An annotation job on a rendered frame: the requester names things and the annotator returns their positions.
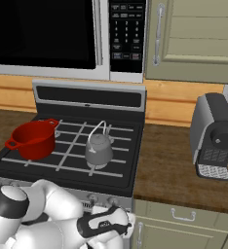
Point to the black and silver stove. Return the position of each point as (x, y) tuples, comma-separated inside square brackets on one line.
[(86, 107)]

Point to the silver stove knob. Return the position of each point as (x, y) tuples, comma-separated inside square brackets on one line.
[(113, 201), (93, 198)]

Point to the silver microwave oven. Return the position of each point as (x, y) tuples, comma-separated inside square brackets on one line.
[(54, 69)]

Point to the olive wall cupboard door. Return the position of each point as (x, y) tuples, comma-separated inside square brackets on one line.
[(200, 39)]

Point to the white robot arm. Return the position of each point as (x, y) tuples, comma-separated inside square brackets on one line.
[(51, 207)]

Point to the grey and black coffee machine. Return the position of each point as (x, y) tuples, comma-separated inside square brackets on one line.
[(213, 129)]

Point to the olive drawer front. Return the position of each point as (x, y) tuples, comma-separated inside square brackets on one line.
[(155, 212)]

